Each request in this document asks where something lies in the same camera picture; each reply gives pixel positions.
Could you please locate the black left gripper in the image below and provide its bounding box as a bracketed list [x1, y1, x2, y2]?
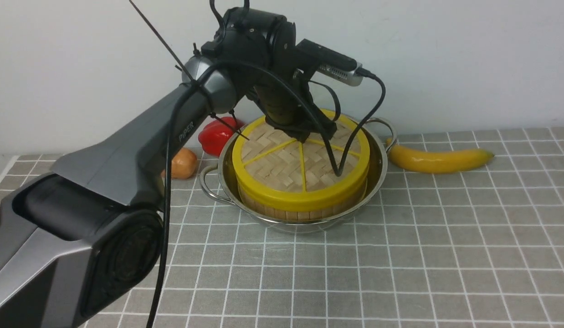
[250, 69, 338, 143]

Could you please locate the yellow woven steamer lid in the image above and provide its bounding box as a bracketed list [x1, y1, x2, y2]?
[232, 115, 371, 204]

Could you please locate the yellow-rimmed bamboo steamer basket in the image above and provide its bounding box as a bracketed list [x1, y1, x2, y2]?
[238, 181, 367, 222]

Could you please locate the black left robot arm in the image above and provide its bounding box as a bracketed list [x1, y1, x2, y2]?
[0, 3, 330, 328]

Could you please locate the stainless steel pot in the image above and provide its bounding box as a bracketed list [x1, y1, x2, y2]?
[198, 118, 397, 234]

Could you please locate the red bell pepper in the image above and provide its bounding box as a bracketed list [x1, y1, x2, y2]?
[197, 120, 234, 157]

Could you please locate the orange-brown potato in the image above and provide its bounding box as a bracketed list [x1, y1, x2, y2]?
[171, 148, 198, 180]

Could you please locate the yellow banana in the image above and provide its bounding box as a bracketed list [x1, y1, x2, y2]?
[386, 138, 495, 174]

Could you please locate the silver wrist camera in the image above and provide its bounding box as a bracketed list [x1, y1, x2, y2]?
[294, 39, 363, 87]

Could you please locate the black camera cable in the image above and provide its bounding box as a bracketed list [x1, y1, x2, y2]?
[332, 67, 386, 177]

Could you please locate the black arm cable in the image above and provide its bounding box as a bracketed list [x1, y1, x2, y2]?
[145, 59, 337, 328]

